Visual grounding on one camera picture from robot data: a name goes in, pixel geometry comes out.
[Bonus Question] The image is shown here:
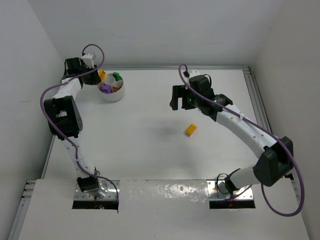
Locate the aluminium frame rail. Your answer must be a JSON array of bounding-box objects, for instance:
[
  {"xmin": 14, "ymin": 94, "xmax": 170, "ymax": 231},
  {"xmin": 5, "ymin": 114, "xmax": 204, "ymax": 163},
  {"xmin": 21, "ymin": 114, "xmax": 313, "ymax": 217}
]
[
  {"xmin": 102, "ymin": 65, "xmax": 251, "ymax": 71},
  {"xmin": 243, "ymin": 67, "xmax": 273, "ymax": 133}
]

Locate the orange-brown lego plate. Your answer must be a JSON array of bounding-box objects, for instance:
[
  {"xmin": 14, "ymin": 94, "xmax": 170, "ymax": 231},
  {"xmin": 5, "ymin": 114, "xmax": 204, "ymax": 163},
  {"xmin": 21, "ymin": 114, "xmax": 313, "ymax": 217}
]
[{"xmin": 112, "ymin": 86, "xmax": 121, "ymax": 93}]

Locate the yellow lego in container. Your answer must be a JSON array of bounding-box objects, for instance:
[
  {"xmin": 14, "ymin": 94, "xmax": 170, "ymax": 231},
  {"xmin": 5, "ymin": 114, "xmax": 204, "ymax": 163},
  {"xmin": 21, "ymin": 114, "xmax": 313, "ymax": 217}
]
[{"xmin": 98, "ymin": 69, "xmax": 108, "ymax": 83}]

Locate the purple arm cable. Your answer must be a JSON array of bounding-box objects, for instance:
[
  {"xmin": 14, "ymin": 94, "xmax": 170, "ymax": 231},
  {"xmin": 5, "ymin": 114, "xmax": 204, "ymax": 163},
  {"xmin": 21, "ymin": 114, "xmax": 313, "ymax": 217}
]
[
  {"xmin": 178, "ymin": 64, "xmax": 306, "ymax": 217},
  {"xmin": 39, "ymin": 43, "xmax": 120, "ymax": 201}
]

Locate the metal base plate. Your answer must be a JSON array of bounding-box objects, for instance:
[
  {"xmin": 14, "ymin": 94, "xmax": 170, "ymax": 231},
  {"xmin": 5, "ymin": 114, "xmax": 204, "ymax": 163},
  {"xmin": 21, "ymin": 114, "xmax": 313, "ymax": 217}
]
[
  {"xmin": 73, "ymin": 179, "xmax": 120, "ymax": 202},
  {"xmin": 207, "ymin": 179, "xmax": 255, "ymax": 201}
]

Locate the green lego in container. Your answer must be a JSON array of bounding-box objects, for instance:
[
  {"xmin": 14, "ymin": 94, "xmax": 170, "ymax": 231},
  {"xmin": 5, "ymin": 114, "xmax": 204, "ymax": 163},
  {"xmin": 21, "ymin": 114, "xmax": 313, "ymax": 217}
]
[{"xmin": 112, "ymin": 72, "xmax": 123, "ymax": 82}]

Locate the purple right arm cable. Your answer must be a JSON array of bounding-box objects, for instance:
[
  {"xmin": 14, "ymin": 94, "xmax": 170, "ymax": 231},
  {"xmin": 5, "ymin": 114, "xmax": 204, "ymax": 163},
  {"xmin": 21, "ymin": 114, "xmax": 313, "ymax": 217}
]
[{"xmin": 178, "ymin": 64, "xmax": 306, "ymax": 217}]

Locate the aluminium frame rail right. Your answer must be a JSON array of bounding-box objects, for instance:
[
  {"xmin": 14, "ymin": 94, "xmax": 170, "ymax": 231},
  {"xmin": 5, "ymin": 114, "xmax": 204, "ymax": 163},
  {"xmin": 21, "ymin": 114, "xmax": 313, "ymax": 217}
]
[{"xmin": 243, "ymin": 67, "xmax": 273, "ymax": 133}]

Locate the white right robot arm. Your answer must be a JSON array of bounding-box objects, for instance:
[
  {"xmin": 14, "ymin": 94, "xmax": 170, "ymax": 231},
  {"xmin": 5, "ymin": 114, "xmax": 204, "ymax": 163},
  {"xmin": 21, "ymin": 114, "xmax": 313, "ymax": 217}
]
[{"xmin": 169, "ymin": 73, "xmax": 293, "ymax": 195}]

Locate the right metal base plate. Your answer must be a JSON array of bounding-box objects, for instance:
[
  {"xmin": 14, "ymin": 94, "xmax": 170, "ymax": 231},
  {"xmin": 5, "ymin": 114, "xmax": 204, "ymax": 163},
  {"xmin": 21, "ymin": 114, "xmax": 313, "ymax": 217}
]
[{"xmin": 207, "ymin": 179, "xmax": 255, "ymax": 201}]

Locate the white round divided container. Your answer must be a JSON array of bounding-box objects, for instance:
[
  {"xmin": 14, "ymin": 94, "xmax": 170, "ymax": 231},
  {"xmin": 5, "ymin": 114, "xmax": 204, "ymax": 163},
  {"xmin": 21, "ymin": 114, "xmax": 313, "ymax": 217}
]
[{"xmin": 97, "ymin": 72, "xmax": 125, "ymax": 103}]

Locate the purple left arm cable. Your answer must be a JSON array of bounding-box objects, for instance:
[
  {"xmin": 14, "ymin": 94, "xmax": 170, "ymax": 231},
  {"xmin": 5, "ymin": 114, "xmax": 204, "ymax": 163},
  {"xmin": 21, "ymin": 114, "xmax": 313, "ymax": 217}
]
[{"xmin": 39, "ymin": 43, "xmax": 120, "ymax": 201}]

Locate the dark purple rounded lego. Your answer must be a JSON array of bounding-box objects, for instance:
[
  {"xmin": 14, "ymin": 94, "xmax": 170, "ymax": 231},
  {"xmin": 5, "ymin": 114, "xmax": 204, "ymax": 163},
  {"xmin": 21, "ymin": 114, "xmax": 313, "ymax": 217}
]
[{"xmin": 100, "ymin": 83, "xmax": 113, "ymax": 94}]

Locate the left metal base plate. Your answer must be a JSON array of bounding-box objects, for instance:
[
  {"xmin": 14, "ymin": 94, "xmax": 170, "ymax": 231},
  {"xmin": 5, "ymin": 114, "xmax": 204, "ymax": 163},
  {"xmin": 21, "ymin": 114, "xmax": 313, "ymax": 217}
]
[{"xmin": 73, "ymin": 179, "xmax": 120, "ymax": 202}]

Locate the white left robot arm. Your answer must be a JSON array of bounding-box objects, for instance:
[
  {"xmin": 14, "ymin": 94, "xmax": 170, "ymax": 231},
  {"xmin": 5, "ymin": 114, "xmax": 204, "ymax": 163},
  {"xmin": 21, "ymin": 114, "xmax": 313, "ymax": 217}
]
[{"xmin": 40, "ymin": 53, "xmax": 101, "ymax": 194}]

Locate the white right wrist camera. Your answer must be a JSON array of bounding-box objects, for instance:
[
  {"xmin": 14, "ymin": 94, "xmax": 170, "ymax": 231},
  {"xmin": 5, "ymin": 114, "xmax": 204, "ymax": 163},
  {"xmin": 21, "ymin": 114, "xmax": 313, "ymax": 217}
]
[{"xmin": 183, "ymin": 69, "xmax": 202, "ymax": 79}]

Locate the aluminium frame rail back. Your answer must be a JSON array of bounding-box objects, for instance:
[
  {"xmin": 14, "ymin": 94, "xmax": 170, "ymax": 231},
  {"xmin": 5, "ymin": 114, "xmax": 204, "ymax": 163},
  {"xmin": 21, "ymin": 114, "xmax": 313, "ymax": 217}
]
[{"xmin": 102, "ymin": 65, "xmax": 251, "ymax": 71}]

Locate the yellow long lego brick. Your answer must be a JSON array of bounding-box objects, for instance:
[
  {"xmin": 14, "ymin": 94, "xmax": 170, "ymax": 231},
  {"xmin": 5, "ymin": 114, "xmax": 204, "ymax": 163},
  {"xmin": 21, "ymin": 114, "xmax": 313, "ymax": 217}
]
[{"xmin": 185, "ymin": 123, "xmax": 197, "ymax": 137}]

